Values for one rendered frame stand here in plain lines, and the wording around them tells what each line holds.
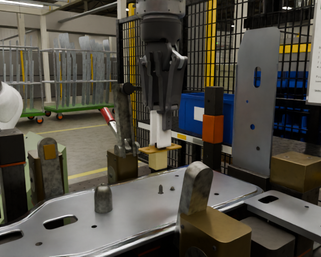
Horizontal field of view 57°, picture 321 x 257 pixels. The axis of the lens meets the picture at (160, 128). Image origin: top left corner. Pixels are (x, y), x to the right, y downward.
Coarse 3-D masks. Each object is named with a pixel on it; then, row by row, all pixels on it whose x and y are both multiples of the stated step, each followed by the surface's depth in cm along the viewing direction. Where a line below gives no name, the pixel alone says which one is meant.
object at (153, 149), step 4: (156, 144) 58; (172, 144) 61; (176, 144) 61; (140, 148) 58; (144, 148) 58; (148, 148) 58; (152, 148) 58; (156, 148) 58; (160, 148) 58; (164, 148) 58; (168, 148) 58; (172, 148) 58; (176, 148) 59; (144, 152) 56; (148, 152) 55; (152, 152) 56; (156, 152) 56
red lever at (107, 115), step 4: (104, 108) 78; (104, 112) 77; (108, 112) 77; (104, 116) 76; (108, 116) 76; (112, 116) 76; (108, 120) 75; (112, 120) 76; (108, 124) 76; (112, 124) 74; (112, 128) 74; (116, 132) 73; (116, 136) 73; (124, 140) 71; (128, 144) 71; (128, 148) 70; (128, 152) 71
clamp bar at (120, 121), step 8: (120, 88) 68; (128, 88) 66; (120, 96) 69; (128, 96) 69; (120, 104) 68; (128, 104) 70; (120, 112) 68; (128, 112) 70; (120, 120) 68; (128, 120) 70; (120, 128) 68; (128, 128) 71; (120, 136) 69; (128, 136) 71; (120, 144) 69
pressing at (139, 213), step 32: (128, 192) 61; (224, 192) 61; (256, 192) 62; (0, 224) 47; (32, 224) 48; (96, 224) 48; (128, 224) 48; (160, 224) 48; (0, 256) 40; (32, 256) 40; (64, 256) 40; (96, 256) 40
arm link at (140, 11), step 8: (136, 0) 52; (144, 0) 50; (152, 0) 49; (160, 0) 49; (168, 0) 49; (176, 0) 50; (184, 0) 52; (136, 8) 53; (144, 8) 51; (152, 8) 50; (160, 8) 49; (168, 8) 50; (176, 8) 51; (184, 8) 52; (144, 16) 53; (152, 16) 51; (160, 16) 51; (168, 16) 51; (176, 16) 53
